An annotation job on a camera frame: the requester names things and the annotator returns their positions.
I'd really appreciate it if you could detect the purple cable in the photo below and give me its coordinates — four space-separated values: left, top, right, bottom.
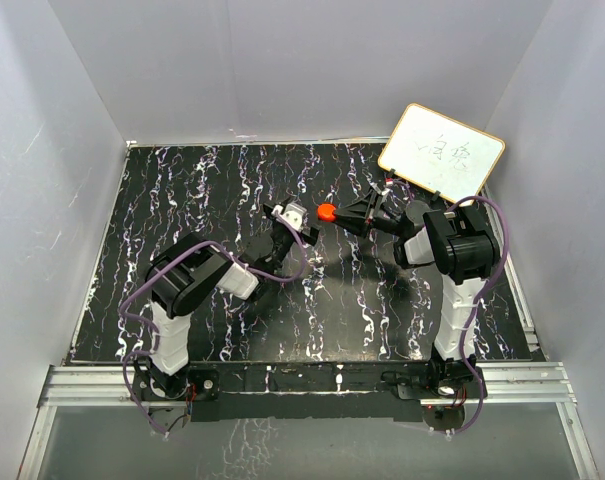
119 227 308 401
389 178 512 361

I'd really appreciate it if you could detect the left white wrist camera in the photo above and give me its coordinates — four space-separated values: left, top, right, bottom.
280 202 307 233

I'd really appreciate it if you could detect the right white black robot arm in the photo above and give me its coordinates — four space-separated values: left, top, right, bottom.
317 188 501 362

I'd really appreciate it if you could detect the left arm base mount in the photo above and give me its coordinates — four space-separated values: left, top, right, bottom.
133 367 220 403

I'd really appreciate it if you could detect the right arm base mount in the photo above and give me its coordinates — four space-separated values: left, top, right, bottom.
380 369 487 400

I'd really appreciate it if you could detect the small whiteboard yellow frame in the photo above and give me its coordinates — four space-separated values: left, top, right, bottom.
378 103 506 203

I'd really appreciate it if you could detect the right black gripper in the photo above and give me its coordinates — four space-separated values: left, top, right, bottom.
331 191 408 238

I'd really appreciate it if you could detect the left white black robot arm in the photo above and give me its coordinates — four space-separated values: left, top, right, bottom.
145 200 319 399

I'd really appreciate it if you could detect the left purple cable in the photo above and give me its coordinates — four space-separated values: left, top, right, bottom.
119 227 308 401

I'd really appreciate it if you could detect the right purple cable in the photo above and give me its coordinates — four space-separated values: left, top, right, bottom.
389 178 512 361

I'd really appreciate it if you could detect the red earbud charging case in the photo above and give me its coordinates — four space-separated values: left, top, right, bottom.
317 203 337 223

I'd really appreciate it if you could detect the aluminium front rail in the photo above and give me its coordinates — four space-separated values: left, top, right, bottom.
37 362 577 407

